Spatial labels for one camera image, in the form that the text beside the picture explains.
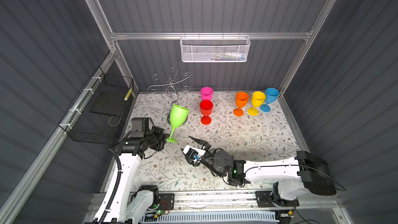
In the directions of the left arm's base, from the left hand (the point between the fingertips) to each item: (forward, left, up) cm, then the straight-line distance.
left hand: (171, 132), depth 75 cm
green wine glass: (+2, -4, +10) cm, 11 cm away
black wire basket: (+7, +35, +7) cm, 36 cm away
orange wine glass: (+25, -42, -5) cm, 49 cm away
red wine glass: (+20, -19, -5) cm, 28 cm away
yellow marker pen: (+20, +23, +7) cm, 32 cm away
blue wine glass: (+26, -61, -3) cm, 66 cm away
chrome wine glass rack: (+23, +1, +10) cm, 25 cm away
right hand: (-9, -9, +5) cm, 13 cm away
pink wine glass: (+33, -20, -7) cm, 40 cm away
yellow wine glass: (+23, -51, -4) cm, 57 cm away
